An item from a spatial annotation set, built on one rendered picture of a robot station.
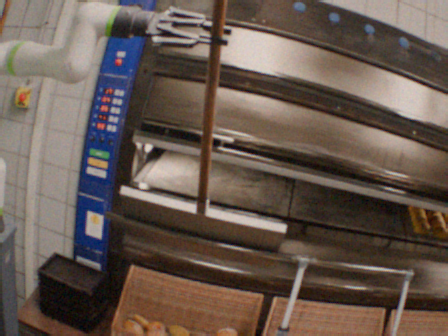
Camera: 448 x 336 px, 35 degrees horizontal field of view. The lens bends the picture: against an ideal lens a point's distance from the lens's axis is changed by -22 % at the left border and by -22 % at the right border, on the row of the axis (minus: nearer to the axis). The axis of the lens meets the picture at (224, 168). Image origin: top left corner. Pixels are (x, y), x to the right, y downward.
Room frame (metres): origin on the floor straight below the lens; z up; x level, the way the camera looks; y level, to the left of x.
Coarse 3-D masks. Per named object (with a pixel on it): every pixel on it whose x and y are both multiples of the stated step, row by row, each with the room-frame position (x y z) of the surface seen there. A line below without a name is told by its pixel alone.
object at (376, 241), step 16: (160, 192) 3.20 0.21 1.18; (176, 192) 3.25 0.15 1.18; (224, 208) 3.18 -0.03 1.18; (240, 208) 3.22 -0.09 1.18; (288, 224) 3.17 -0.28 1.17; (304, 224) 3.17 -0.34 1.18; (320, 224) 3.20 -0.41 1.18; (352, 240) 3.15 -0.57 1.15; (368, 240) 3.15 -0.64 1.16; (384, 240) 3.14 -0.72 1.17; (400, 240) 3.15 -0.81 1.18
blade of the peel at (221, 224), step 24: (120, 192) 2.72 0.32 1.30; (144, 192) 2.73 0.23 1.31; (144, 216) 2.81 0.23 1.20; (168, 216) 2.77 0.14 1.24; (192, 216) 2.72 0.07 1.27; (216, 216) 2.70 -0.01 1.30; (240, 216) 2.71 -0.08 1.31; (168, 240) 2.93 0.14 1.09; (240, 240) 2.80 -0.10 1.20; (264, 240) 2.76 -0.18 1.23; (264, 264) 2.93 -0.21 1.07
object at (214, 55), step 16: (224, 0) 1.83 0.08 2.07; (224, 16) 1.89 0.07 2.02; (208, 64) 2.06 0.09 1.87; (208, 80) 2.12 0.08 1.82; (208, 96) 2.17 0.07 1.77; (208, 112) 2.23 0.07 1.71; (208, 128) 2.29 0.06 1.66; (208, 144) 2.36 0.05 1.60; (208, 160) 2.43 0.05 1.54; (208, 176) 2.52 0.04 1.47
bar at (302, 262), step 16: (128, 224) 2.83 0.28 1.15; (144, 224) 2.83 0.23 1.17; (192, 240) 2.81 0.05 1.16; (208, 240) 2.81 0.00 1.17; (256, 256) 2.81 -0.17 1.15; (272, 256) 2.80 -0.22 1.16; (288, 256) 2.80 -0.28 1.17; (304, 256) 2.80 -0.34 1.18; (368, 272) 2.77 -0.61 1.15; (384, 272) 2.77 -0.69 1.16; (400, 272) 2.76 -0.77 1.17; (288, 304) 2.67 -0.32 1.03; (400, 304) 2.67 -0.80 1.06; (288, 320) 2.62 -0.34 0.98
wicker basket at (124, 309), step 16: (144, 272) 3.16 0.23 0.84; (128, 288) 3.07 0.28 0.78; (144, 288) 3.14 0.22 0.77; (160, 288) 3.14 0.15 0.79; (176, 288) 3.14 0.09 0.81; (192, 288) 3.15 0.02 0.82; (208, 288) 3.15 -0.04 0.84; (224, 288) 3.15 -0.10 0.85; (128, 304) 3.11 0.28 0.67; (144, 304) 3.12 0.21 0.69; (160, 304) 3.12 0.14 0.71; (176, 304) 3.12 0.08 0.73; (192, 304) 3.13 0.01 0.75; (208, 304) 3.13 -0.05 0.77; (224, 304) 3.13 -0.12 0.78; (240, 304) 3.13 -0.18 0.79; (256, 304) 3.13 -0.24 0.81; (128, 320) 3.08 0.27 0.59; (160, 320) 3.10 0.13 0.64; (176, 320) 3.11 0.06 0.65; (208, 320) 3.11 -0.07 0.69; (224, 320) 3.11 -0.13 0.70; (240, 320) 3.11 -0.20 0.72; (256, 320) 2.95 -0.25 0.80
